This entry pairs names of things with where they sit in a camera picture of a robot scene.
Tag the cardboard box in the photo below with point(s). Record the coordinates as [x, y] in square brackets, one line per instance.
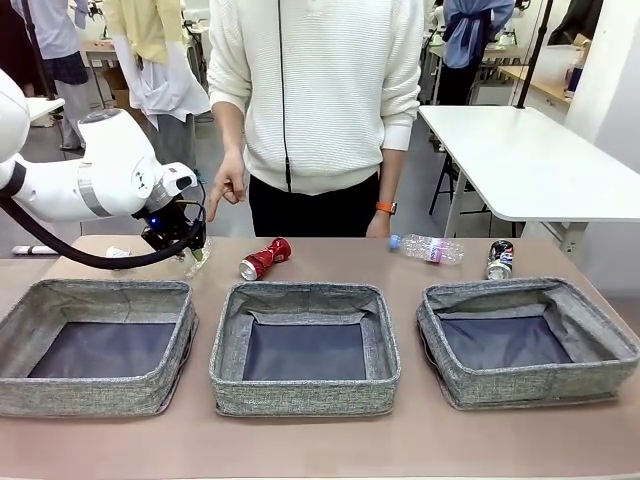
[122, 97]

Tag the clear plastic cup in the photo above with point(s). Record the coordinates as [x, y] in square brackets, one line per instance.
[197, 269]

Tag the person's right forearm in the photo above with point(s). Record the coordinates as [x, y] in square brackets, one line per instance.
[230, 130]

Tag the person's right hand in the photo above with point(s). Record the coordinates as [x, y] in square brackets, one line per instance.
[231, 180]

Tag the grey fabric basket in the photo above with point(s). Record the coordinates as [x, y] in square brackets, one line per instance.
[300, 397]
[75, 395]
[525, 387]

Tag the clear bottle with blue cap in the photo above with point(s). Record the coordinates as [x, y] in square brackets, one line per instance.
[425, 248]

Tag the person in pale blue shirt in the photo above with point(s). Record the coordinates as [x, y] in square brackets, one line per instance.
[60, 50]

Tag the orange wristband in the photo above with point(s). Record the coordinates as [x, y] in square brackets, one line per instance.
[385, 207]

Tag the small white table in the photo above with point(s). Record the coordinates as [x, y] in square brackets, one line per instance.
[45, 107]

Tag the dark bottle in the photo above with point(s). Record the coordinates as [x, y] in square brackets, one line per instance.
[575, 75]

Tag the person's left hand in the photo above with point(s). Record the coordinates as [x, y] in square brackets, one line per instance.
[380, 226]

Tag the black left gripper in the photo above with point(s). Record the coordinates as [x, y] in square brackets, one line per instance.
[167, 225]

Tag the black stand pole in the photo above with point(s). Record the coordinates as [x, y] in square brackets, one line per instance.
[532, 55]

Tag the crushed red can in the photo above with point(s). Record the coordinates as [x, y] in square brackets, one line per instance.
[265, 259]

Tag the white tissue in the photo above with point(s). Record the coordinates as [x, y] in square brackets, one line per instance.
[115, 251]

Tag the person in white sweater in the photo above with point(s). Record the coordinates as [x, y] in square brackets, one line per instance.
[325, 100]

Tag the person's left forearm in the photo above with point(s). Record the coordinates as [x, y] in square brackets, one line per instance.
[391, 175]

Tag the crushed dark cola can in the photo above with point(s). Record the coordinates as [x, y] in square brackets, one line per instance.
[500, 257]

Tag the person in yellow top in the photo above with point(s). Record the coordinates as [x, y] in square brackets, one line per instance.
[150, 75]

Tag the wooden top table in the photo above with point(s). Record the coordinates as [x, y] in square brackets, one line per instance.
[540, 85]

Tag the black folding chair legs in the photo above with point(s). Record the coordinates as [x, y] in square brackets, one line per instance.
[450, 185]

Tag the white table foot bar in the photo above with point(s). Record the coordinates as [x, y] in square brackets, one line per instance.
[35, 250]

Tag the large white table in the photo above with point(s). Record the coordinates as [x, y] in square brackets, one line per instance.
[525, 160]

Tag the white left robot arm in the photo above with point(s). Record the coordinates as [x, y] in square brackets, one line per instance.
[115, 165]

